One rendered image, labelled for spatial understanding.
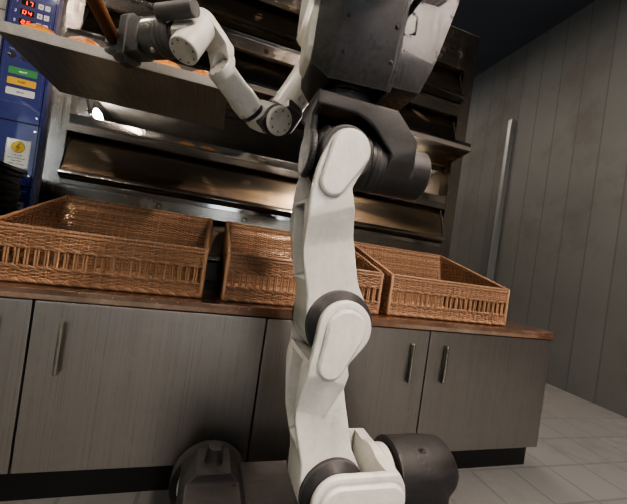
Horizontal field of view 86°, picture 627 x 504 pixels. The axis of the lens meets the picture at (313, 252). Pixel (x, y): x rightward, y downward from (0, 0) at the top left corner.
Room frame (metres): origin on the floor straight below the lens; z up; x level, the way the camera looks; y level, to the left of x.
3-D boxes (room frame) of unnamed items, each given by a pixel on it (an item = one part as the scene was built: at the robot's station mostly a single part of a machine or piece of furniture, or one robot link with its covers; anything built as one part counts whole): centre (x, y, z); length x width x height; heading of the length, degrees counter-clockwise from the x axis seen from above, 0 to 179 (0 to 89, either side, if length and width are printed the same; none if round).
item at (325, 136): (0.73, -0.03, 0.98); 0.14 x 0.13 x 0.12; 17
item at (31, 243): (1.16, 0.65, 0.72); 0.56 x 0.49 x 0.28; 108
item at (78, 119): (1.61, 0.18, 1.16); 1.80 x 0.06 x 0.04; 107
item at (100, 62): (1.06, 0.63, 1.21); 0.55 x 0.36 x 0.03; 107
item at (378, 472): (0.76, -0.14, 0.28); 0.21 x 0.20 x 0.13; 107
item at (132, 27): (0.79, 0.47, 1.21); 0.12 x 0.10 x 0.13; 72
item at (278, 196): (1.59, 0.17, 1.02); 1.79 x 0.11 x 0.19; 107
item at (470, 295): (1.52, -0.50, 0.72); 0.56 x 0.49 x 0.28; 106
